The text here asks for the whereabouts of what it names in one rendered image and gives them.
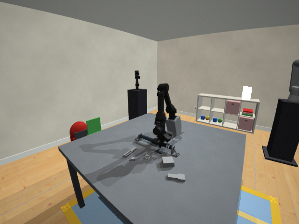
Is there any dark blue ribbed hose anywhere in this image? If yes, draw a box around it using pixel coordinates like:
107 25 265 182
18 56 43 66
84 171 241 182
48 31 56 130
135 133 180 157

